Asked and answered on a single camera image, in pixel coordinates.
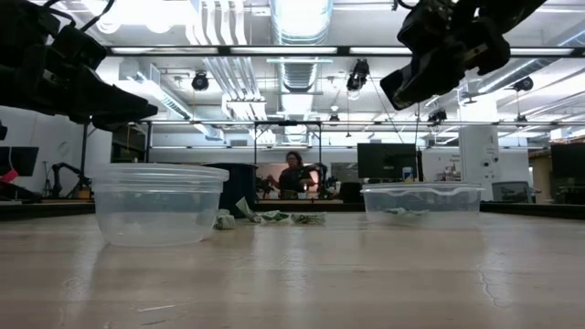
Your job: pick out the black overhead crossbar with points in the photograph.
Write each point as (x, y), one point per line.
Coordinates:
(343, 50)

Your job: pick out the black computer monitor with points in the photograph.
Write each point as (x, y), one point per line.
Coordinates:
(386, 160)
(20, 160)

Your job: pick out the black background workstation frame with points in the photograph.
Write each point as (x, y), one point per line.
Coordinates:
(288, 123)

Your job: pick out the black background robot arm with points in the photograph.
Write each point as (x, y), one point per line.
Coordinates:
(61, 171)

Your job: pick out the black mug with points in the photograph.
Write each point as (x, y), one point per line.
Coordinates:
(240, 187)

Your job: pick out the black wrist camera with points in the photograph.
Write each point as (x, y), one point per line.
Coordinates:
(425, 23)
(77, 45)

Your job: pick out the round clear plastic container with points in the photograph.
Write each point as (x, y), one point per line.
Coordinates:
(155, 219)

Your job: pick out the silver ventilation duct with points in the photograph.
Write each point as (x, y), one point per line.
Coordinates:
(299, 27)

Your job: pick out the person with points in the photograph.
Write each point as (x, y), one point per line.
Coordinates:
(292, 178)

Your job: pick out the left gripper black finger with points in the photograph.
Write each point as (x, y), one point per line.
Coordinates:
(123, 122)
(114, 100)

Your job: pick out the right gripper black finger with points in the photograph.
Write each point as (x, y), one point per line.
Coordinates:
(425, 68)
(429, 89)

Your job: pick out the dark background shelf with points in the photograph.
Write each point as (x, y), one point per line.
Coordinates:
(129, 141)

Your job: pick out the rectangular clear plastic container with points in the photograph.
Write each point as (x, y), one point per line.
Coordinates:
(422, 203)

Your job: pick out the black hanging camera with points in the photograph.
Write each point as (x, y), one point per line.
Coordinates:
(358, 75)
(523, 84)
(199, 81)
(438, 116)

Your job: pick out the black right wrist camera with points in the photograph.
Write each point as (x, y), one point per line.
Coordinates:
(425, 23)

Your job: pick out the black aluminium table frame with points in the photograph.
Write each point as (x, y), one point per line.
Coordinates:
(45, 209)

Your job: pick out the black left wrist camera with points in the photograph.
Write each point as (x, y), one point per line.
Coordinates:
(77, 45)

